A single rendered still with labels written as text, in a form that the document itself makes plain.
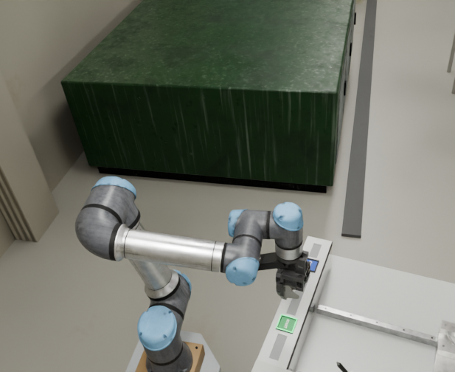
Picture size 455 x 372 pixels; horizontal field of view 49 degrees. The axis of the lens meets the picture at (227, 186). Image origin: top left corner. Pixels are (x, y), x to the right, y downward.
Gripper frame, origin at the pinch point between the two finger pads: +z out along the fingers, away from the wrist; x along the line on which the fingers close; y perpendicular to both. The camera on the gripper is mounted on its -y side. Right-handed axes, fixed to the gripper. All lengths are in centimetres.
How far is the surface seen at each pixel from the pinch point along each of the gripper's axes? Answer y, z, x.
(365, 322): 22.9, 25.9, 17.1
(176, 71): -133, 28, 173
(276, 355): 1.0, 15.1, -11.2
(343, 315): 15.3, 25.7, 17.2
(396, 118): 2, 110, 283
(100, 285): -137, 111, 52
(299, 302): 2.0, 15.1, 10.0
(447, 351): 49, 20, 11
